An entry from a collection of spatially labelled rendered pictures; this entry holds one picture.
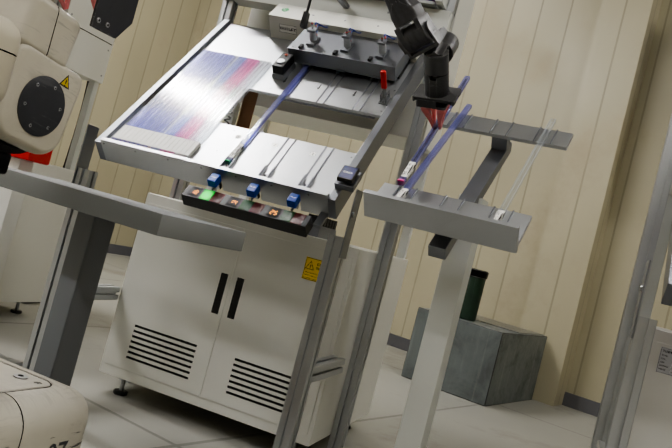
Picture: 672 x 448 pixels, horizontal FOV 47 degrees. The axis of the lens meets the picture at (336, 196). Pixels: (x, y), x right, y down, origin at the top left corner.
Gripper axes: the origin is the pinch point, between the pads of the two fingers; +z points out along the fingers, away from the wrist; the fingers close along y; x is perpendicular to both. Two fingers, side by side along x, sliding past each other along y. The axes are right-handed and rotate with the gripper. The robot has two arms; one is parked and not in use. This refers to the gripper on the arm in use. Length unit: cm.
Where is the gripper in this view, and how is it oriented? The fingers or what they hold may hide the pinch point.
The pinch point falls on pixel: (437, 125)
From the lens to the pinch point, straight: 188.3
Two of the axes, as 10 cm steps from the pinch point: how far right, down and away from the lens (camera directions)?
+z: 0.9, 8.0, 6.0
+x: -4.1, 5.8, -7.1
